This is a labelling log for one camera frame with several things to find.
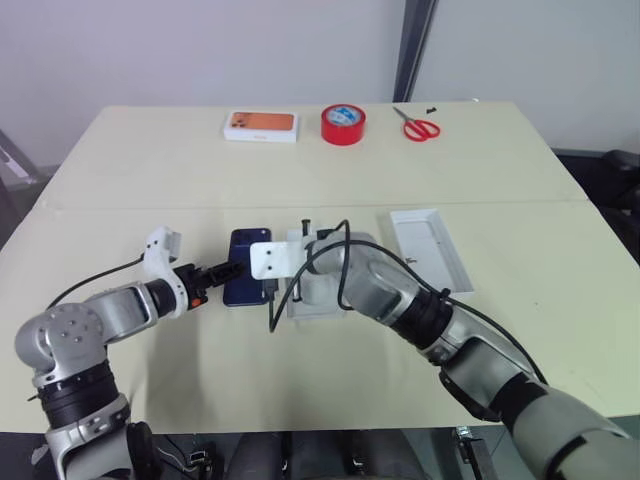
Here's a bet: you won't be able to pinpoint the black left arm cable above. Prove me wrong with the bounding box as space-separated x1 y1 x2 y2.
46 253 147 312

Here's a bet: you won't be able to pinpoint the white phone box base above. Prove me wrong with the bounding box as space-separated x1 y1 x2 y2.
283 226 377 322

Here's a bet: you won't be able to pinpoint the grey stand frame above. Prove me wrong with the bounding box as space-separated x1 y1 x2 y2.
0 128 52 251

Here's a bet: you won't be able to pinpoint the white phone box lid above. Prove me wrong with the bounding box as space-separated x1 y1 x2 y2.
388 208 475 297

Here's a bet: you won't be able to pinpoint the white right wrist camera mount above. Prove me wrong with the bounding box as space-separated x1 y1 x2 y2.
249 240 309 281

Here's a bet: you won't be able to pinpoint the black office chair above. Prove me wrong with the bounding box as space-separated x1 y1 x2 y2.
552 146 640 254

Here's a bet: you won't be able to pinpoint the metal table bracket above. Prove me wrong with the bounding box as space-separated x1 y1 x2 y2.
451 424 507 480

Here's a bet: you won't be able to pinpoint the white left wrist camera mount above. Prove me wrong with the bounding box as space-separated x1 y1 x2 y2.
140 225 195 319

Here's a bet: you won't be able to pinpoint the red tape roll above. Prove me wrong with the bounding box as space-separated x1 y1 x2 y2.
319 103 369 147

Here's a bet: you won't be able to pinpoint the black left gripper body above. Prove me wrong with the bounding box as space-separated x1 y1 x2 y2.
174 263 214 308

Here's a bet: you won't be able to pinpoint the dark blue smartphone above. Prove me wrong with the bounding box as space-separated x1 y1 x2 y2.
222 227 276 308

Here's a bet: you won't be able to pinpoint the red handled scissors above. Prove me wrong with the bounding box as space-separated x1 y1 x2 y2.
391 105 445 144

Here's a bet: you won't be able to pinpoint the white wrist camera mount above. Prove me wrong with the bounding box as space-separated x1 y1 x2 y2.
249 240 309 281
140 225 195 319

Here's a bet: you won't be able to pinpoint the dark vertical window frame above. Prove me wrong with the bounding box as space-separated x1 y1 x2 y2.
391 0 442 104

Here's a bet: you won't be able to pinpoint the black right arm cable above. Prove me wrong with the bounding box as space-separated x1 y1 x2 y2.
266 218 552 387

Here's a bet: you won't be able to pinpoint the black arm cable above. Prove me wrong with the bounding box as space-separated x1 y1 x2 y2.
266 218 552 387
46 253 147 312

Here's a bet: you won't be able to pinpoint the dark rounded robot legs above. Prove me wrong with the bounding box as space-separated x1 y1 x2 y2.
233 428 454 480

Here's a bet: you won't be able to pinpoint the orange printed phone box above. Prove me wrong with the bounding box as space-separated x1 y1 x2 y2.
222 110 302 146

